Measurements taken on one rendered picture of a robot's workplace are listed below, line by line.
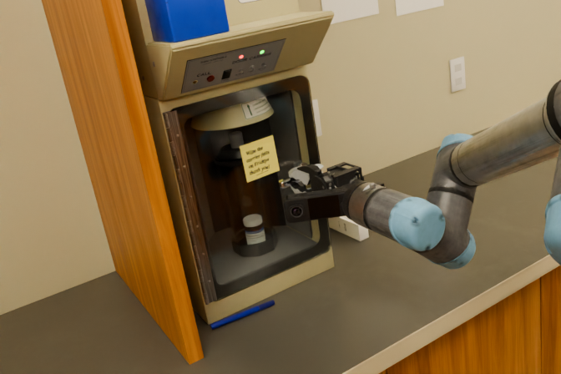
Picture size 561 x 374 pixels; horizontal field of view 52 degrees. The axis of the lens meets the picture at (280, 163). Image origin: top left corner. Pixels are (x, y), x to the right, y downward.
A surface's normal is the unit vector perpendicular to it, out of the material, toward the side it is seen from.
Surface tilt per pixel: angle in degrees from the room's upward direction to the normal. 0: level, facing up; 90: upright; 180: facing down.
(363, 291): 0
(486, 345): 90
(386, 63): 90
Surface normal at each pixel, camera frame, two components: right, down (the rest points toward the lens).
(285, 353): -0.15, -0.94
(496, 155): -0.87, 0.41
